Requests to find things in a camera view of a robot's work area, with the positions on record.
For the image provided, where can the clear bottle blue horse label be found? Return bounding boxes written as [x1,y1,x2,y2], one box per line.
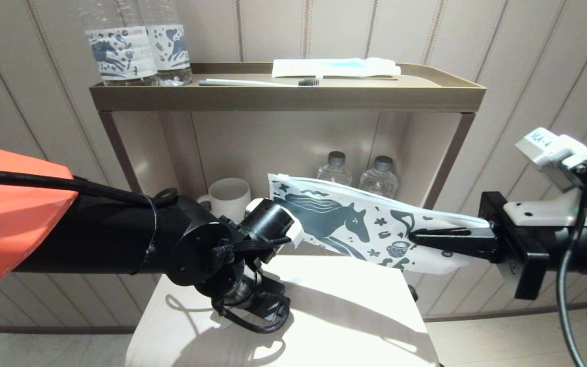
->
[138,0,193,86]
[75,0,159,86]

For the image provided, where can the wrapped toothbrush white packet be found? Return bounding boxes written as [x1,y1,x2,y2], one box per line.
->
[272,57,402,78]

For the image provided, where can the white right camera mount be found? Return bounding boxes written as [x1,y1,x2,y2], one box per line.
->
[503,191,587,227]

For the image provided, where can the small clear water bottle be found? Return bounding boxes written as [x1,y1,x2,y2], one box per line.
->
[317,151,354,187]
[359,155,399,199]

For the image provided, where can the white ribbed mug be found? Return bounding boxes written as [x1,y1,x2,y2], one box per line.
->
[198,177,251,222]

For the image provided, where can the grey toothbrush black bristles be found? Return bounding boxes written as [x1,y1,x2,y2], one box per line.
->
[199,77,321,87]

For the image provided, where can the thin black left camera cable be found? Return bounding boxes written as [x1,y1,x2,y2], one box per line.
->
[0,168,178,205]

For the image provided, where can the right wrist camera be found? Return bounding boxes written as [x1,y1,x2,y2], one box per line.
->
[515,127,587,193]

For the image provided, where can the horse print zipper pouch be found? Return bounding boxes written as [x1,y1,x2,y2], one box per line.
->
[268,173,492,276]

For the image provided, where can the beige shelf unit brown tray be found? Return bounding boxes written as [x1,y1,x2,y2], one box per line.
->
[90,62,488,271]

